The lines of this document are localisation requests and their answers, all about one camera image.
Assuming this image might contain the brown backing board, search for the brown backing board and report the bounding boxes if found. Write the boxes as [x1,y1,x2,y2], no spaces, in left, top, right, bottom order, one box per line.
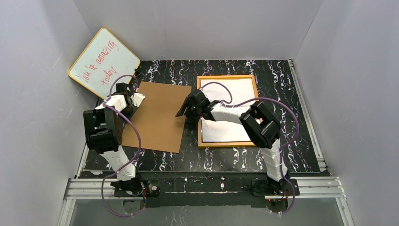
[131,81,192,153]

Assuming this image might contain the building photo print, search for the building photo print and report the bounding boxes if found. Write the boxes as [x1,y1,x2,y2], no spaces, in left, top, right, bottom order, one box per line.
[200,78,257,144]

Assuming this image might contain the yellow wooden picture frame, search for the yellow wooden picture frame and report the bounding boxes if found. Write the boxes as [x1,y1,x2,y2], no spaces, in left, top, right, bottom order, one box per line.
[197,75,258,147]

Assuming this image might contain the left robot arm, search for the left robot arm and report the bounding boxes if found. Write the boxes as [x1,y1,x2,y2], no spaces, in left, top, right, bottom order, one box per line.
[83,83,143,192]

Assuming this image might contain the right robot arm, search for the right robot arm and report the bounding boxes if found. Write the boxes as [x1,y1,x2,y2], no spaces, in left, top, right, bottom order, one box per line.
[176,89,288,182]

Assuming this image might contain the yellow-rimmed whiteboard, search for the yellow-rimmed whiteboard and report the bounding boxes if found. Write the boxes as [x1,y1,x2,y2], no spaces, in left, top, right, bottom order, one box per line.
[68,27,141,99]

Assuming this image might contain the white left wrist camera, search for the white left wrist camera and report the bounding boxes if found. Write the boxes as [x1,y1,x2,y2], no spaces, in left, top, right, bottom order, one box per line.
[132,92,146,108]

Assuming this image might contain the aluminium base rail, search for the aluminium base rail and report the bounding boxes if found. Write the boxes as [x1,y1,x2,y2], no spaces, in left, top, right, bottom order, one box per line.
[58,173,354,226]

